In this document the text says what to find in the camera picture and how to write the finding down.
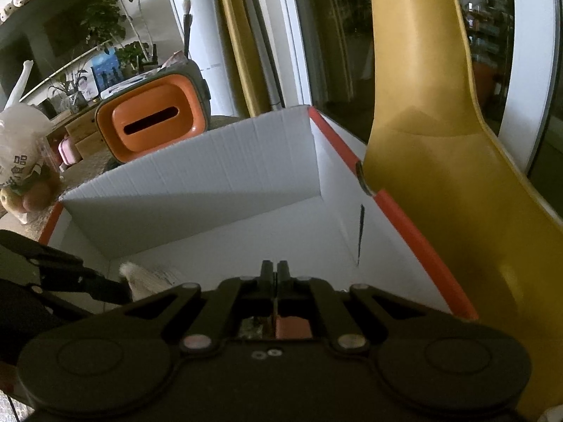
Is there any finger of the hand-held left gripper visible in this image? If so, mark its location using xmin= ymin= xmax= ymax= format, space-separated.
xmin=0 ymin=230 xmax=133 ymax=305

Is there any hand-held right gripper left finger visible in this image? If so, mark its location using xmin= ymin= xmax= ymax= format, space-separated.
xmin=124 ymin=260 xmax=277 ymax=357

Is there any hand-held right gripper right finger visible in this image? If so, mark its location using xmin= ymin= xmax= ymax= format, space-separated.
xmin=276 ymin=260 xmax=434 ymax=357

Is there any white printed packet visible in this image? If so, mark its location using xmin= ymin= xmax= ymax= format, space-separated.
xmin=119 ymin=263 xmax=181 ymax=304

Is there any red apple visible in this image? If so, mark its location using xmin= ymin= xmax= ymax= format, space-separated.
xmin=22 ymin=176 xmax=60 ymax=212

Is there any yellow apple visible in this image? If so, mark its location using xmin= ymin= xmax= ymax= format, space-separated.
xmin=0 ymin=187 xmax=20 ymax=216

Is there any pink small case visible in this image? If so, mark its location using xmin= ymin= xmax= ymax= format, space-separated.
xmin=58 ymin=137 xmax=80 ymax=165

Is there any wooden television cabinet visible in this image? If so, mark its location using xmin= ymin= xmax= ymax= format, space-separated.
xmin=20 ymin=97 xmax=115 ymax=172

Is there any white plastic bag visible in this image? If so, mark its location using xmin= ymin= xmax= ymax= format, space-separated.
xmin=0 ymin=59 xmax=51 ymax=185

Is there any green orange tissue box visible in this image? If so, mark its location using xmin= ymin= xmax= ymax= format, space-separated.
xmin=94 ymin=59 xmax=211 ymax=164

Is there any small potted plant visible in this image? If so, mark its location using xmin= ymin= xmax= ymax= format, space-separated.
xmin=48 ymin=68 xmax=89 ymax=113

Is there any blue picture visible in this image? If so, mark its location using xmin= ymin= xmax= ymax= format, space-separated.
xmin=90 ymin=48 xmax=121 ymax=93

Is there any black television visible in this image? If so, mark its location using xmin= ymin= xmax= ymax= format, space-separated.
xmin=0 ymin=0 xmax=95 ymax=93

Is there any tall green houseplant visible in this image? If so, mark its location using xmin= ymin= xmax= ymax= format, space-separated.
xmin=77 ymin=0 xmax=152 ymax=71

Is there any yellow grey curtain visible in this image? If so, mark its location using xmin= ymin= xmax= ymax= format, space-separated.
xmin=214 ymin=0 xmax=286 ymax=117

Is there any white framed glass door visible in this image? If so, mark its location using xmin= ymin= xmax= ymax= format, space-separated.
xmin=277 ymin=0 xmax=563 ymax=185

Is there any white tipped brush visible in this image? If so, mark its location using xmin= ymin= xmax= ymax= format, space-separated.
xmin=182 ymin=0 xmax=194 ymax=60

